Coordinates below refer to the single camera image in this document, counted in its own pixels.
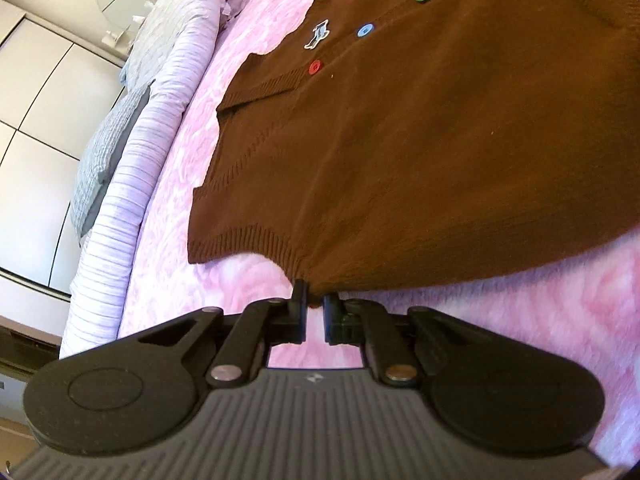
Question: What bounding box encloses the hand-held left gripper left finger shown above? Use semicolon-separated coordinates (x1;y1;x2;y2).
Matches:
135;280;308;390

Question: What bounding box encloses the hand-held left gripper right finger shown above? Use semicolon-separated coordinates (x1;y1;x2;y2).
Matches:
323;292;473;388

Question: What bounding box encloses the brown knitted cardigan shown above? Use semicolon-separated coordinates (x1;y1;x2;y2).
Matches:
187;0;640;311

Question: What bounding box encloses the white ribbed rolled duvet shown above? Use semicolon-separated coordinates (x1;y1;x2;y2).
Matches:
59;0;273;361

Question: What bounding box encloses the pink floral blanket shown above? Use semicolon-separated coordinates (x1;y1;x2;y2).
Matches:
117;0;640;466

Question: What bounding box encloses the grey pillow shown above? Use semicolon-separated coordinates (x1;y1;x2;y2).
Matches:
70;87;153;248

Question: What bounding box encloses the cream wardrobe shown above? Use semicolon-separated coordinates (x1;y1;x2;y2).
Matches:
0;0;128;301

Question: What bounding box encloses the oval mirror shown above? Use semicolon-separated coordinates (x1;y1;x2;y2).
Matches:
96;0;154;47

